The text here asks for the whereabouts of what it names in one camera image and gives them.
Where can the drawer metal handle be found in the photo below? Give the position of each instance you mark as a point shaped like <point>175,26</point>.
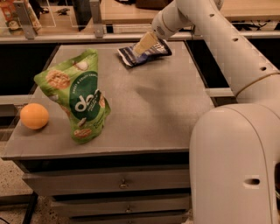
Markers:
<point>128,210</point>
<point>123,184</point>

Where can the green rice chip bag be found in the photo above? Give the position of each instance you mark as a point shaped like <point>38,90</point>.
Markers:
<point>73,84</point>

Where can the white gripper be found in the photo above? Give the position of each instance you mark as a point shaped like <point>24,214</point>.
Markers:
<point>159,27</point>

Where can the metal railing with posts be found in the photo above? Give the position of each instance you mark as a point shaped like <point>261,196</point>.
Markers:
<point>129,22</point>

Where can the colourful box behind glass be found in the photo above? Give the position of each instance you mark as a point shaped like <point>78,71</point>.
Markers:
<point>9,19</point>

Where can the dark bag on far table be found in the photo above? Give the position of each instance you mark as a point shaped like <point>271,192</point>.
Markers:
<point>152,4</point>

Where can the grey drawer cabinet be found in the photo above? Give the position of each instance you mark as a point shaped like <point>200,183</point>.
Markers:
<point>145,140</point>

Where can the orange fruit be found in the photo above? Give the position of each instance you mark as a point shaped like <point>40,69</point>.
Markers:
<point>34,116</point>

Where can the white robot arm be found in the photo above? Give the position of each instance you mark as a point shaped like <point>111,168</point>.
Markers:
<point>234,149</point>

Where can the blue chip bag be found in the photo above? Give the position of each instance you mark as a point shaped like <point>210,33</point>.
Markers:
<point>132,59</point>

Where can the top drawer metal handle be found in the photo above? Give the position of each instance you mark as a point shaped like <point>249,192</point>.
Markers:
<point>123,184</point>

